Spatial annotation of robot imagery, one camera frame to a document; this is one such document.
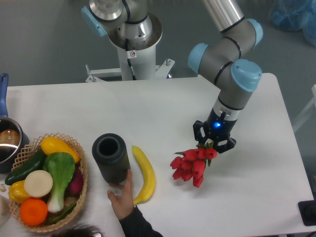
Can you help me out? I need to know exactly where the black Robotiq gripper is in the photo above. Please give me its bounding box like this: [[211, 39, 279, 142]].
[[193, 109, 237, 154]]

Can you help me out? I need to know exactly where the red tulip bouquet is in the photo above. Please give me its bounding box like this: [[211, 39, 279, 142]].
[[170, 141, 218, 188]]

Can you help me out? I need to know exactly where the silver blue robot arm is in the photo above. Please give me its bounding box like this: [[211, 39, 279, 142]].
[[81, 0, 263, 153]]

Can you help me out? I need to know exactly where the black sleeved forearm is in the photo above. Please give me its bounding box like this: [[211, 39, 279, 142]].
[[119, 206, 163, 237]]

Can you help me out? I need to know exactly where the bare human hand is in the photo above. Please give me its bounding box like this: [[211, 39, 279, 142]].
[[107, 169, 134, 220]]

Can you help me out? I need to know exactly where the yellow banana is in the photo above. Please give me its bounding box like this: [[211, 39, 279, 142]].
[[132, 146, 156, 205]]

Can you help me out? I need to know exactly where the dark grey ribbed vase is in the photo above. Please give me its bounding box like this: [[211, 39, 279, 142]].
[[92, 133, 130, 183]]

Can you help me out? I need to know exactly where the black device at edge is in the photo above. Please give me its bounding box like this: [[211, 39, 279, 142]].
[[298, 200, 316, 226]]

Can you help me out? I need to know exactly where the blue plastic bag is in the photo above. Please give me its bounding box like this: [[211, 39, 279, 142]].
[[269, 0, 316, 45]]

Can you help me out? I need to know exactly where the purple sweet potato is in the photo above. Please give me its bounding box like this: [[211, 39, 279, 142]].
[[68, 166, 83, 195]]

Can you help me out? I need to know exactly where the green bok choy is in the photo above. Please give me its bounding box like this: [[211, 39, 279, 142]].
[[43, 152, 75, 213]]

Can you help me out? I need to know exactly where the green chili pepper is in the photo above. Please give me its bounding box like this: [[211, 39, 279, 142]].
[[46, 202, 77, 225]]

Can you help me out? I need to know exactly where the yellow squash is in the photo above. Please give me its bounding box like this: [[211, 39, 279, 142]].
[[40, 137, 80, 163]]

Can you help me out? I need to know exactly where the black haired person head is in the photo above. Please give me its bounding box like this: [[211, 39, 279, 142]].
[[51, 225, 103, 237]]

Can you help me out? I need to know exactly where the woven wicker basket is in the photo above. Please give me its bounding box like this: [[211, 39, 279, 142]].
[[9, 133, 88, 233]]

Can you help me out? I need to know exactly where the green cucumber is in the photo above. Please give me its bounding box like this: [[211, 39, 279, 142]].
[[4, 149, 47, 186]]

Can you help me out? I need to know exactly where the white round radish slice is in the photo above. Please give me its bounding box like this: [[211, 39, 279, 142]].
[[24, 170, 53, 198]]

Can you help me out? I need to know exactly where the orange fruit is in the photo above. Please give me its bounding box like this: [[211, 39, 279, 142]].
[[19, 198, 48, 226]]

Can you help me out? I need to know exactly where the yellow bell pepper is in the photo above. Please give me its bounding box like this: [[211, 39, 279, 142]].
[[8, 180, 31, 204]]

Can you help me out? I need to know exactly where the white garlic clove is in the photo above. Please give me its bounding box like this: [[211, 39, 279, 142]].
[[0, 184, 6, 193]]

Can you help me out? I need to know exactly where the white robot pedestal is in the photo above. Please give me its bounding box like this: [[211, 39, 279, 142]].
[[86, 13, 175, 82]]

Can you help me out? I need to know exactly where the blue handled saucepan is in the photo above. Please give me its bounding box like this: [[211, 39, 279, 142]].
[[0, 73, 29, 173]]

